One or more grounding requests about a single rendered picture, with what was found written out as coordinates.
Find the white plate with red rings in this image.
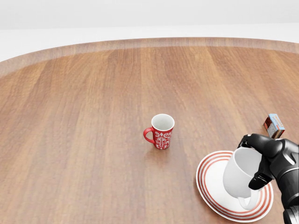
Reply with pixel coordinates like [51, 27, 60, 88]
[195, 150, 274, 223]

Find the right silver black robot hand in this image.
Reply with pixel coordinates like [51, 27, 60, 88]
[237, 133, 299, 190]

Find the red mug with white pattern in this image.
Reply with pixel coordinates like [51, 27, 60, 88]
[143, 113, 175, 150]

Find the small printed food box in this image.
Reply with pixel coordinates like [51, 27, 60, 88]
[263, 113, 286, 139]

